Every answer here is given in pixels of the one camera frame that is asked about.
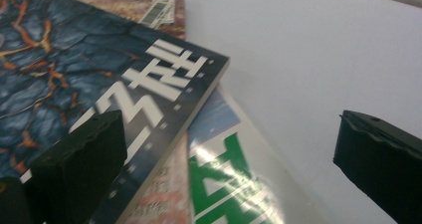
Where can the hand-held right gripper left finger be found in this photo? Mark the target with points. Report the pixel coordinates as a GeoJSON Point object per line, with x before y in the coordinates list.
{"type": "Point", "coordinates": [79, 171]}

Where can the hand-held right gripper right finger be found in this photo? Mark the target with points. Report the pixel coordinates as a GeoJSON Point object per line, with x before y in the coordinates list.
{"type": "Point", "coordinates": [381, 164]}

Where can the red-brown cover magazine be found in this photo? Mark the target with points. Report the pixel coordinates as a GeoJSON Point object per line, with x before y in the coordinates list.
{"type": "Point", "coordinates": [159, 200]}

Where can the dark blue cover magazine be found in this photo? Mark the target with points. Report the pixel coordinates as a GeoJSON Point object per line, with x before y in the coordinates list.
{"type": "Point", "coordinates": [66, 68]}

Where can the white green-lettered magazine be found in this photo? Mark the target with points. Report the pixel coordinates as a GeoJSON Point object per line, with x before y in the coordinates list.
{"type": "Point", "coordinates": [232, 171]}

